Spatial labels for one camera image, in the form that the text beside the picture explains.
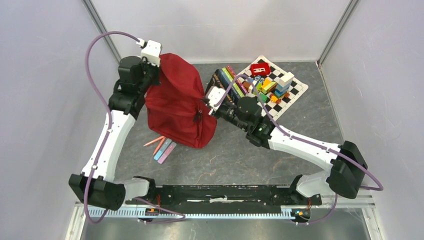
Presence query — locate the blue book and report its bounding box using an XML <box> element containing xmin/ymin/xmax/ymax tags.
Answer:
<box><xmin>215</xmin><ymin>68</ymin><xmax>244</xmax><ymax>104</ymax></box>

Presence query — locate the green book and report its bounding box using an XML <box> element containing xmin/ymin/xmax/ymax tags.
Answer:
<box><xmin>220</xmin><ymin>67</ymin><xmax>245</xmax><ymax>102</ymax></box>

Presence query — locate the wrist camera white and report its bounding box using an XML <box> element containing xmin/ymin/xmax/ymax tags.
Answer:
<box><xmin>136</xmin><ymin>38</ymin><xmax>162</xmax><ymax>67</ymax></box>
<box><xmin>206</xmin><ymin>86</ymin><xmax>227</xmax><ymax>116</ymax></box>

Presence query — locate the orange toy block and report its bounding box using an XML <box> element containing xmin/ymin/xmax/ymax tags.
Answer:
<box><xmin>270</xmin><ymin>95</ymin><xmax>281</xmax><ymax>104</ymax></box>

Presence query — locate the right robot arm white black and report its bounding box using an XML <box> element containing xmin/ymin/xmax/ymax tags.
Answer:
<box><xmin>208</xmin><ymin>96</ymin><xmax>368</xmax><ymax>204</ymax></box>

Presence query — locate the black book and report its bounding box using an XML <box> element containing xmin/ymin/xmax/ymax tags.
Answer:
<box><xmin>205</xmin><ymin>73</ymin><xmax>224</xmax><ymax>96</ymax></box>

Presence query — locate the checkered play mat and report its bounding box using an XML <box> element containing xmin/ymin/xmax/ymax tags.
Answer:
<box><xmin>239</xmin><ymin>55</ymin><xmax>309</xmax><ymax>120</ymax></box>

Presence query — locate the pink book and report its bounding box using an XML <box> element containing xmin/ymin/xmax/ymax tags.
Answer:
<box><xmin>226</xmin><ymin>65</ymin><xmax>248</xmax><ymax>96</ymax></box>

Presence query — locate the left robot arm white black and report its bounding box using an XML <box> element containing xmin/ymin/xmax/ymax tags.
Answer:
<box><xmin>68</xmin><ymin>56</ymin><xmax>161</xmax><ymax>212</ymax></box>

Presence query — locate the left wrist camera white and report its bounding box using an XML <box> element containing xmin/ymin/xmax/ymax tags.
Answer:
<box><xmin>136</xmin><ymin>38</ymin><xmax>162</xmax><ymax>67</ymax></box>

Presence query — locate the orange pencil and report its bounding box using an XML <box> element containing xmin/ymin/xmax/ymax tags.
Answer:
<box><xmin>152</xmin><ymin>136</ymin><xmax>166</xmax><ymax>156</ymax></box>
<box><xmin>143</xmin><ymin>136</ymin><xmax>165</xmax><ymax>147</ymax></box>

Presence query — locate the yellow green toy block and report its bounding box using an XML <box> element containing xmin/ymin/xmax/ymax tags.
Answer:
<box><xmin>260</xmin><ymin>79</ymin><xmax>278</xmax><ymax>95</ymax></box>

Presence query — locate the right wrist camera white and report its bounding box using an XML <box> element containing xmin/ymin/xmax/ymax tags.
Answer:
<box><xmin>206</xmin><ymin>86</ymin><xmax>227</xmax><ymax>116</ymax></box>

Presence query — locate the white blue block tower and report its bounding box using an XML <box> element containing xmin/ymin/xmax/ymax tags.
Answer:
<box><xmin>273</xmin><ymin>72</ymin><xmax>294</xmax><ymax>99</ymax></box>

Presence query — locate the red backpack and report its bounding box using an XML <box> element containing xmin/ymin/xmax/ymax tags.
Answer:
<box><xmin>145</xmin><ymin>53</ymin><xmax>217</xmax><ymax>149</ymax></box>

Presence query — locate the red toy block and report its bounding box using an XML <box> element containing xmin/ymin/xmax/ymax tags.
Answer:
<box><xmin>250</xmin><ymin>62</ymin><xmax>271</xmax><ymax>76</ymax></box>

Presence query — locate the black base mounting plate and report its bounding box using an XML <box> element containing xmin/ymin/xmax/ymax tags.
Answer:
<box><xmin>144</xmin><ymin>184</ymin><xmax>322</xmax><ymax>214</ymax></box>

